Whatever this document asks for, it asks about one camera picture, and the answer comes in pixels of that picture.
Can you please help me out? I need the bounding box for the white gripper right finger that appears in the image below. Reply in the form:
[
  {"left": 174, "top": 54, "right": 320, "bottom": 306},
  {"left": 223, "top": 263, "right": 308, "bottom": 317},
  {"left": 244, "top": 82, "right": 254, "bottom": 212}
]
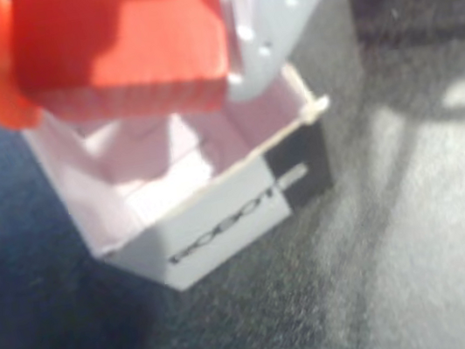
[{"left": 212, "top": 0, "right": 385, "bottom": 105}]

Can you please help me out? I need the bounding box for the red cube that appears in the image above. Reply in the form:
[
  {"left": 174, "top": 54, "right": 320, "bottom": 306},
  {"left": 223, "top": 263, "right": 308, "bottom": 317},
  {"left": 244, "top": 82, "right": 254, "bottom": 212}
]
[{"left": 3, "top": 0, "right": 241, "bottom": 143}]

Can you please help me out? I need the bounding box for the white cardboard box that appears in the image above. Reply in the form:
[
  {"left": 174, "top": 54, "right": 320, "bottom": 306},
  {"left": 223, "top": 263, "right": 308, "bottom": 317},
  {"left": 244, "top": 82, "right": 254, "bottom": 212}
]
[{"left": 21, "top": 56, "right": 357, "bottom": 312}]

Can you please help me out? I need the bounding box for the black table mat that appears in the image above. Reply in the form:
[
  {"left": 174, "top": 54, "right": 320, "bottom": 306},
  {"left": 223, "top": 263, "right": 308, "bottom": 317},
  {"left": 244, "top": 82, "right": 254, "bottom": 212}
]
[{"left": 0, "top": 0, "right": 465, "bottom": 349}]

